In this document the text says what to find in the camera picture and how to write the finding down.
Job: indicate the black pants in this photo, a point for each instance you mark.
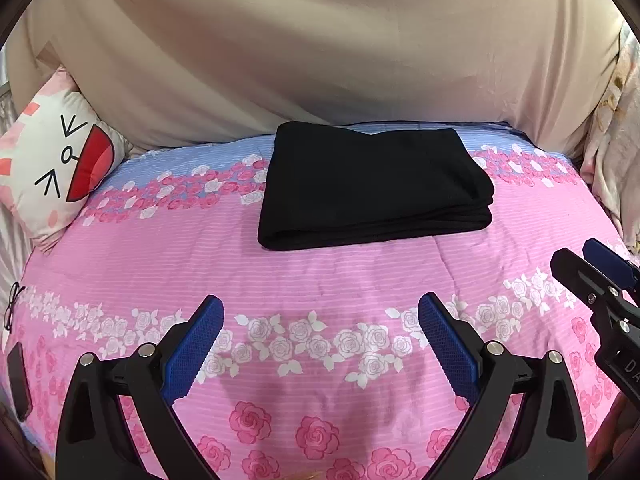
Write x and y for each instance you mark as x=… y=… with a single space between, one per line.
x=370 y=185

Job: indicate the white satin sheet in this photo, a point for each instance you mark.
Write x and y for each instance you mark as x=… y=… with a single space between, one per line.
x=10 y=240

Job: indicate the pink floral blanket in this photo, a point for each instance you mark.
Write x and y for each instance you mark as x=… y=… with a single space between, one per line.
x=350 y=280

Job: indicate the beige cloth cover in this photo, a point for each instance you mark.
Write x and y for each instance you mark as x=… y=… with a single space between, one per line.
x=325 y=45

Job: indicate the cream floral cloth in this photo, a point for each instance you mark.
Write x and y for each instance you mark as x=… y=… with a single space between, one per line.
x=617 y=135

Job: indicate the cartoon face pillow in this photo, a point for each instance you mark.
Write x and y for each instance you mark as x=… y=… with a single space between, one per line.
x=55 y=160

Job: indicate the black phone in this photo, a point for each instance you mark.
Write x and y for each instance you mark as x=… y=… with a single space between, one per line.
x=19 y=382

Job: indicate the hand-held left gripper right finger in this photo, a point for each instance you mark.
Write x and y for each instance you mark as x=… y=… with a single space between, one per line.
x=450 y=345

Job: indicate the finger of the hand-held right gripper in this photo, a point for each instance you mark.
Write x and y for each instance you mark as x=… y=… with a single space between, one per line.
x=575 y=272
x=607 y=260

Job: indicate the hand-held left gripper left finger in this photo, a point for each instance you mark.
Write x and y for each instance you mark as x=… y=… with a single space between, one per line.
x=195 y=345

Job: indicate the black eyeglasses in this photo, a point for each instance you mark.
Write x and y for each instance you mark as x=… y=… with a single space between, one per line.
x=14 y=302

